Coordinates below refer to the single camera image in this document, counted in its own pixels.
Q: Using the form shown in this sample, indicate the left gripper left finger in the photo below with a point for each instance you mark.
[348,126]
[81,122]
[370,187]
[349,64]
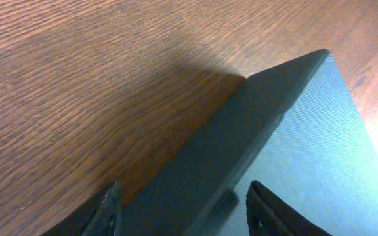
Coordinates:
[99,215]

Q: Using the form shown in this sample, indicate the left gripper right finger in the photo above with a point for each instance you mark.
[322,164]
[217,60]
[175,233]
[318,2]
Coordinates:
[267,214]

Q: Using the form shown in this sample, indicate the black cardboard box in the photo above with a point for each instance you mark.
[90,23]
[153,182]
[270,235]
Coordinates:
[295,129]

